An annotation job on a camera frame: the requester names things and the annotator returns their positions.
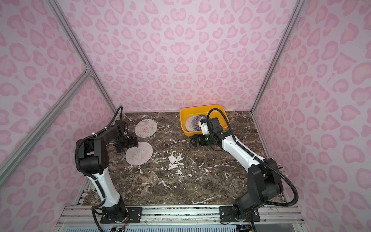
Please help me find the blue car coaster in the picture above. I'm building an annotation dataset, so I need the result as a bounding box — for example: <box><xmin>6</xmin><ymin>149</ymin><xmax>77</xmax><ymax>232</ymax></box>
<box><xmin>192</xmin><ymin>115</ymin><xmax>206</xmax><ymax>131</ymax></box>

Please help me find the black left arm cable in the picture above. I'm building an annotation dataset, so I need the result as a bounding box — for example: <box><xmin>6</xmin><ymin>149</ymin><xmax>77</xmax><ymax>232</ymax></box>
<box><xmin>74</xmin><ymin>105</ymin><xmax>124</xmax><ymax>232</ymax></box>

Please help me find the white butterfly doodle coaster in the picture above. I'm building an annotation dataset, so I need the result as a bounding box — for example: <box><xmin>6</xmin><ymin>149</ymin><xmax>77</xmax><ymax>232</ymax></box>
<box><xmin>134</xmin><ymin>119</ymin><xmax>157</xmax><ymax>138</ymax></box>

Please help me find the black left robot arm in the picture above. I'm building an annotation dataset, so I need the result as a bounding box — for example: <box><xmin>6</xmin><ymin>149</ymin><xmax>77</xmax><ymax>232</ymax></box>
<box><xmin>74</xmin><ymin>119</ymin><xmax>138</xmax><ymax>223</ymax></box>

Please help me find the pink rainbow unicorn coaster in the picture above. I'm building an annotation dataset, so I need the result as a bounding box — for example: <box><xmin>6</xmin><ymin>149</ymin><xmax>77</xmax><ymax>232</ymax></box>
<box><xmin>125</xmin><ymin>142</ymin><xmax>153</xmax><ymax>166</ymax></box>

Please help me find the yellow plastic storage box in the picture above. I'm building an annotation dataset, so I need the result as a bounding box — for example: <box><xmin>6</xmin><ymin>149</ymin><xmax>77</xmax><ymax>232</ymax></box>
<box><xmin>180</xmin><ymin>105</ymin><xmax>227</xmax><ymax>137</ymax></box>

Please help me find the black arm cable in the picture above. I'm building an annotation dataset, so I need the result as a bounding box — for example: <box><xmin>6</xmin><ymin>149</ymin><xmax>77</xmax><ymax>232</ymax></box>
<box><xmin>74</xmin><ymin>105</ymin><xmax>124</xmax><ymax>232</ymax></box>
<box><xmin>206</xmin><ymin>108</ymin><xmax>299</xmax><ymax>207</ymax></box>

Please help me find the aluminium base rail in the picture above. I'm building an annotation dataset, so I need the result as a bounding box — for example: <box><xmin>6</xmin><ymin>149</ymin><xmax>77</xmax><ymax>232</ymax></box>
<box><xmin>54</xmin><ymin>205</ymin><xmax>307</xmax><ymax>232</ymax></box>

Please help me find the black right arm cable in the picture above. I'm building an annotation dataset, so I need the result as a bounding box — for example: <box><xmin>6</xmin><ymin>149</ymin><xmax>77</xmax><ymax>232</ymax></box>
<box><xmin>206</xmin><ymin>108</ymin><xmax>299</xmax><ymax>207</ymax></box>

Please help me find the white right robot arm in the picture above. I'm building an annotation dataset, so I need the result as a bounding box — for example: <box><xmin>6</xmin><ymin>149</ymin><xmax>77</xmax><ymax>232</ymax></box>
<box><xmin>191</xmin><ymin>118</ymin><xmax>283</xmax><ymax>221</ymax></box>

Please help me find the white alpaca coaster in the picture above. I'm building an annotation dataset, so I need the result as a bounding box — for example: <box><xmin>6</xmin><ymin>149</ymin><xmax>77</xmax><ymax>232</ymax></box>
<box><xmin>185</xmin><ymin>116</ymin><xmax>195</xmax><ymax>132</ymax></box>

